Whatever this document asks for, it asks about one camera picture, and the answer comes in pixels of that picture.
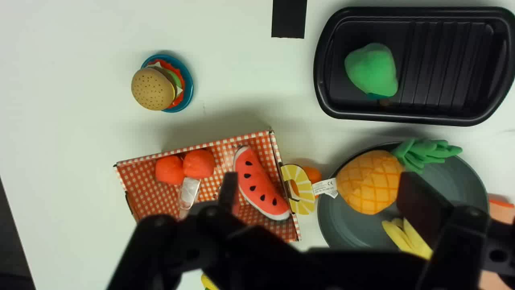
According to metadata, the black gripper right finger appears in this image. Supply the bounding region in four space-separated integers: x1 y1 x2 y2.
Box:
396 170 455 249

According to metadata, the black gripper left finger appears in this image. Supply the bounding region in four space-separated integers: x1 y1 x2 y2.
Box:
217 170 240 217

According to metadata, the plush toy pineapple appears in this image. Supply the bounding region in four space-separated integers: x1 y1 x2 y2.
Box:
312 138 463 217

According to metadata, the red checkered fruit basket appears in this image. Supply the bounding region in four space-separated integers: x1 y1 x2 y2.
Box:
112 128 302 244

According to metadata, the small orange plush fruit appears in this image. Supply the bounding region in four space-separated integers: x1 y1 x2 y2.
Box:
302 164 323 185

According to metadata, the black rectangular plastic tray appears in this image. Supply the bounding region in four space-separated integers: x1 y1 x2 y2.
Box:
314 4 515 127

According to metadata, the plush watermelon slice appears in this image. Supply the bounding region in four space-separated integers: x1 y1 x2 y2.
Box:
233 144 293 222

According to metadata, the yellow plush banana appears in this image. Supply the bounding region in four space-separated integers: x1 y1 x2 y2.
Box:
380 215 434 262

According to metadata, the red plush mushroom white stem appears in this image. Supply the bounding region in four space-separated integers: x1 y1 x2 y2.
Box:
177 148 217 218

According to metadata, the round grey plate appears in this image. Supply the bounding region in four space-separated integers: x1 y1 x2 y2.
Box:
315 143 491 252

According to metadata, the red-orange plush tomato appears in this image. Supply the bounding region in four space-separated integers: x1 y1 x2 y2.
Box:
154 154 186 186

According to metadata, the salmon orange cloth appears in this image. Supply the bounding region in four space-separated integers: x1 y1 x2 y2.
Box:
478 193 515 290

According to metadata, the small yellow toy piece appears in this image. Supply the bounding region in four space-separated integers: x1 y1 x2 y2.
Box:
199 272 220 290

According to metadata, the small blue plate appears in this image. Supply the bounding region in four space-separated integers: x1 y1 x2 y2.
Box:
140 49 196 114

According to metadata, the plush toy burger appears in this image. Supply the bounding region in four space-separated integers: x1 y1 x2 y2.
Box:
130 59 186 112

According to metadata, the green plush pear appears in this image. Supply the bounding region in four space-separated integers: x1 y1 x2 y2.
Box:
343 41 401 99

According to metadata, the black tape strip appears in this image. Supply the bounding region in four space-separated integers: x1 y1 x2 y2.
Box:
270 0 309 40

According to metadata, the yellow plush pineapple ring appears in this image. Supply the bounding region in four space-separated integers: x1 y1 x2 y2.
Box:
280 162 318 215

